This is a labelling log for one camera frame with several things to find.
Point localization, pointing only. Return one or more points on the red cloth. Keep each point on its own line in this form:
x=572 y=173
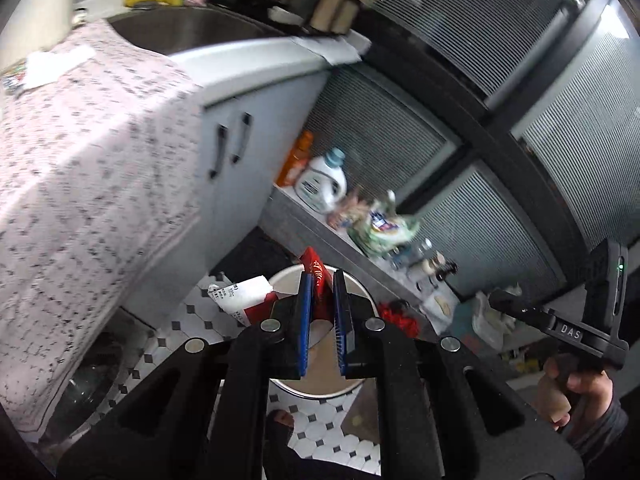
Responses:
x=400 y=317

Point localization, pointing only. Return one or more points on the white red torn paper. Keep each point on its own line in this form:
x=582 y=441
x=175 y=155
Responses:
x=245 y=297

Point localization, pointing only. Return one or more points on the white plastic storage box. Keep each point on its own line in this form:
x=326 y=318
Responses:
x=492 y=320

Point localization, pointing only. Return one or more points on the grey ledge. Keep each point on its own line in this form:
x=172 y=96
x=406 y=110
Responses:
x=310 y=230

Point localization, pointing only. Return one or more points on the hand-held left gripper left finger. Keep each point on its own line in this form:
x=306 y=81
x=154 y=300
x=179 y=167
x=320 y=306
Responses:
x=305 y=320

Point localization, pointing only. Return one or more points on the printed pale tablecloth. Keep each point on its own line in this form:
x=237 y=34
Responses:
x=90 y=200

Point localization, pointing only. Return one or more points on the clear plastic bottle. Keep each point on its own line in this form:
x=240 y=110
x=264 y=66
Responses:
x=417 y=252

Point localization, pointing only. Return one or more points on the white laundry detergent bottle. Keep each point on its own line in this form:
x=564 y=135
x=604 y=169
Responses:
x=320 y=185

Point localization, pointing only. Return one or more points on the green red candy wrapper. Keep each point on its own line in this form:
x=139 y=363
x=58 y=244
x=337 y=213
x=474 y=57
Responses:
x=11 y=77

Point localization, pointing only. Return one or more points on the person's right forearm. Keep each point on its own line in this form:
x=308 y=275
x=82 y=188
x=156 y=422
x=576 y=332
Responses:
x=605 y=430

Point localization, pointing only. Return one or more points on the white pump bottle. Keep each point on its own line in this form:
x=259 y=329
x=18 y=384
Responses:
x=432 y=265

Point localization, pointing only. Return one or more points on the pink printed snack bag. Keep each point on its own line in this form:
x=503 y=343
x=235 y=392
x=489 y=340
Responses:
x=347 y=210

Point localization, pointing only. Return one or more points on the green white refill pouch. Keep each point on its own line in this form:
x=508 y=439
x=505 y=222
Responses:
x=382 y=227

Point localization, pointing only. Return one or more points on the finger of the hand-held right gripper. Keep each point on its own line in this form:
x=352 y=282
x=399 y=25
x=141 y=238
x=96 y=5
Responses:
x=517 y=310

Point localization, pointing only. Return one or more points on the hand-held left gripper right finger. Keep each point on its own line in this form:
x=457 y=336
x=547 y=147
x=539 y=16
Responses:
x=342 y=320

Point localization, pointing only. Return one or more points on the white paper sheet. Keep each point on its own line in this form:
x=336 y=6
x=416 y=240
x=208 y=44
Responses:
x=442 y=310

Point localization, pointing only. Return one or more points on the dark spray bottle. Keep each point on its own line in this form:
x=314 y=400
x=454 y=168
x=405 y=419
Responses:
x=446 y=270

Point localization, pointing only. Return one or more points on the orange bottle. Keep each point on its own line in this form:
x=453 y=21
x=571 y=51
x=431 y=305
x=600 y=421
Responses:
x=295 y=160

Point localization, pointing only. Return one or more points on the grey kitchen cabinet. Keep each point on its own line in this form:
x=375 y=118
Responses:
x=260 y=90

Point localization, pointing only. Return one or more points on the white round bin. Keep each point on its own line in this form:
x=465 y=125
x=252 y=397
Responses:
x=322 y=355

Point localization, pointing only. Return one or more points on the ribbed glass sliding door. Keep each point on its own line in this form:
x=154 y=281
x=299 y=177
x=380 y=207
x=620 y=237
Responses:
x=500 y=35

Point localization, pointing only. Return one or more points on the white tissue paper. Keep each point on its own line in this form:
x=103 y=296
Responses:
x=57 y=67

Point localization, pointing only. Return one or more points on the person's left foot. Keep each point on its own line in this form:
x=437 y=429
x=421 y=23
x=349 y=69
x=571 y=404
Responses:
x=280 y=430

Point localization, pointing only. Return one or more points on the washing machine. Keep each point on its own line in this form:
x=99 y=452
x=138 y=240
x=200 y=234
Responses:
x=90 y=390

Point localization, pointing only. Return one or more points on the white counter towel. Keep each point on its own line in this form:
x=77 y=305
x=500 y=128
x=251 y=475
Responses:
x=332 y=45

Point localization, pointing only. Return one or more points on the cardboard box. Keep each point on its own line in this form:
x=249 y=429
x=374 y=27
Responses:
x=362 y=415

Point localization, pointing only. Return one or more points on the steel sink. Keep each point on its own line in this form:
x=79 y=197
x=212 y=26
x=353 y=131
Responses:
x=190 y=30

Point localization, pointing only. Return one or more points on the person's right hand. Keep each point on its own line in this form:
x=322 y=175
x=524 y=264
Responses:
x=585 y=400

